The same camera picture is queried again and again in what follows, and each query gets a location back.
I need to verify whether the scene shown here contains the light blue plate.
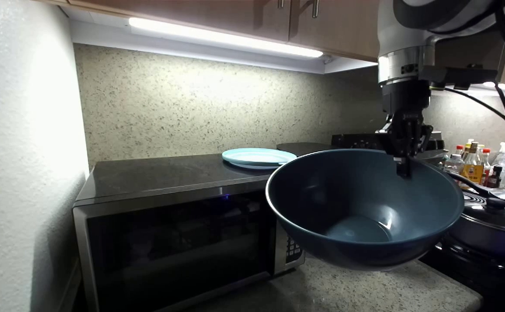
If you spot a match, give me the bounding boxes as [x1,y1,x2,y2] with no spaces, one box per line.
[223,147,296,170]

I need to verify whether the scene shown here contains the under-cabinet light strip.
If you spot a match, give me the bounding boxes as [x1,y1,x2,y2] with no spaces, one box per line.
[129,17,323,59]

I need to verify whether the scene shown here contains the stainless steel microwave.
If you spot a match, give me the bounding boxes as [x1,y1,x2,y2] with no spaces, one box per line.
[73,154,306,312]

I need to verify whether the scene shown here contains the large blue bowl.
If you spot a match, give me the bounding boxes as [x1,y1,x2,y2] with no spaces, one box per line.
[266,149,464,270]

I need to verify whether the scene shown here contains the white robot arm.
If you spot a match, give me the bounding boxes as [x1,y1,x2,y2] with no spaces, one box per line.
[377,0,505,178]

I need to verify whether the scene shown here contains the wooden upper cabinet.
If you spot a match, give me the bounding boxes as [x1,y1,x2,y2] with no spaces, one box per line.
[42,0,384,60]

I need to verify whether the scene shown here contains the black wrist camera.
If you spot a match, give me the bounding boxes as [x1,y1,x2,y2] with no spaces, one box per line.
[419,66,499,90]

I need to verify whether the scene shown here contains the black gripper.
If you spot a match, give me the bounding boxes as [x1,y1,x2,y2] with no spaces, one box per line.
[377,80,433,178]

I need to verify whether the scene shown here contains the condiment bottles group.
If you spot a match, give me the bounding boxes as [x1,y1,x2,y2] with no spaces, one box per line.
[445,138,505,189]

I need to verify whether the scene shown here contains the black electric stove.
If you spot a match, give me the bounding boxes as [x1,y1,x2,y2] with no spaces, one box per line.
[422,230,505,312]

